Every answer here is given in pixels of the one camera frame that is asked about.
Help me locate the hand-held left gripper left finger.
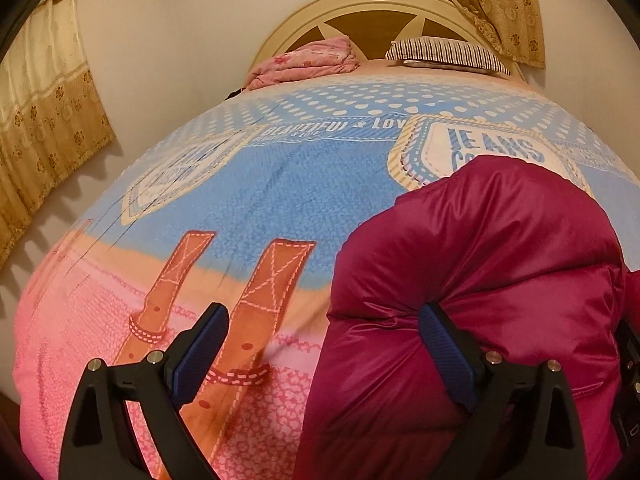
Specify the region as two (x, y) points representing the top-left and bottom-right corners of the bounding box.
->
(59, 302), (230, 480)

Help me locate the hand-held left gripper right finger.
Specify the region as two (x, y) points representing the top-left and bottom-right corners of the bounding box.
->
(418, 301), (599, 480)

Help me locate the magenta puffer jacket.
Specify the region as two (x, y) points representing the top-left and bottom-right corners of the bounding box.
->
(295, 155), (637, 480)

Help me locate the blue and pink printed blanket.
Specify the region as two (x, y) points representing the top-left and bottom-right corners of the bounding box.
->
(12, 71), (640, 480)

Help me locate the peach bed sheet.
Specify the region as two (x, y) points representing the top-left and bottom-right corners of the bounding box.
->
(345, 59), (546, 97)

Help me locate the striped pillow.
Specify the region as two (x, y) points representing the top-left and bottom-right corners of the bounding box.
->
(385, 36), (513, 77)

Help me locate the pink folded quilt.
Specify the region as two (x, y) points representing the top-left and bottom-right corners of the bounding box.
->
(247, 36), (360, 91)

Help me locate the cream wooden headboard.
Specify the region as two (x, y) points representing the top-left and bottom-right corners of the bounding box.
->
(245, 0), (527, 92)

